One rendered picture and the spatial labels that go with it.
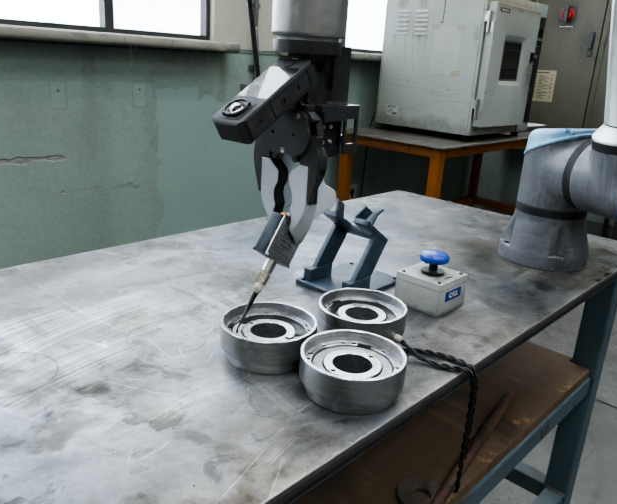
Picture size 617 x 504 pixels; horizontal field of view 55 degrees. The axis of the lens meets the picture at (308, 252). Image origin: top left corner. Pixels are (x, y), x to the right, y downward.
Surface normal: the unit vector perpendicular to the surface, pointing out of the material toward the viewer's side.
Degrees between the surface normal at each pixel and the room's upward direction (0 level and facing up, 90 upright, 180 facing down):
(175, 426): 0
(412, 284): 90
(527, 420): 0
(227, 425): 0
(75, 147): 90
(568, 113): 90
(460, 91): 90
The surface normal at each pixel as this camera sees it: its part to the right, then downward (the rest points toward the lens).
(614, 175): -0.80, 0.33
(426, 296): -0.69, 0.18
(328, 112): 0.73, 0.25
